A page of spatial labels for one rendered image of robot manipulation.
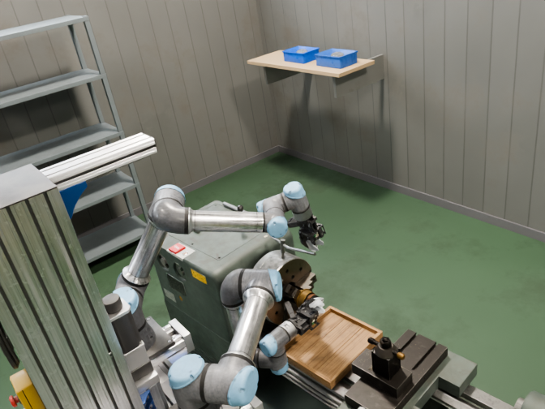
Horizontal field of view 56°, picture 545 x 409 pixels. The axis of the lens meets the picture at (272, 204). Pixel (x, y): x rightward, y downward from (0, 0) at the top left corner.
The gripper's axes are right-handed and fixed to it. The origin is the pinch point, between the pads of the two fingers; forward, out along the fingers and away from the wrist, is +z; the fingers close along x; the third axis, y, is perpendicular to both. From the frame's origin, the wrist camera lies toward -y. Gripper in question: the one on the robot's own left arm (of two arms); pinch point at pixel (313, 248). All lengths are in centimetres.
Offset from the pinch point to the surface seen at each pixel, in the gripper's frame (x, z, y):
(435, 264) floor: 135, 170, -42
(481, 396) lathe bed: -5, 45, 72
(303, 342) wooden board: -24.1, 37.6, -0.1
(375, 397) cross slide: -33, 27, 47
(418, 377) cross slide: -16, 31, 54
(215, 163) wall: 155, 155, -339
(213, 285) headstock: -35.4, 2.1, -30.2
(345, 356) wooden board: -20.0, 38.6, 20.0
